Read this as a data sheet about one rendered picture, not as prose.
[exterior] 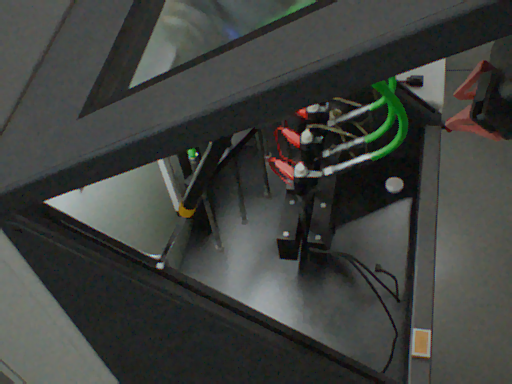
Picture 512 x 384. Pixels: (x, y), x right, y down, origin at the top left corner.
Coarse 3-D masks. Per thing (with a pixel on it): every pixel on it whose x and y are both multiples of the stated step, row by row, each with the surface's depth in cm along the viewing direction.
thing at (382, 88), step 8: (376, 88) 98; (384, 88) 98; (384, 96) 99; (392, 96) 99; (392, 104) 100; (400, 104) 100; (400, 112) 101; (400, 120) 102; (400, 128) 104; (400, 136) 105; (392, 144) 107; (400, 144) 107; (192, 152) 119; (376, 152) 110; (384, 152) 109; (192, 160) 121
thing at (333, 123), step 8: (392, 80) 117; (392, 88) 119; (368, 104) 125; (376, 104) 123; (384, 104) 122; (352, 112) 126; (360, 112) 125; (368, 112) 125; (336, 120) 129; (344, 120) 128; (352, 120) 127
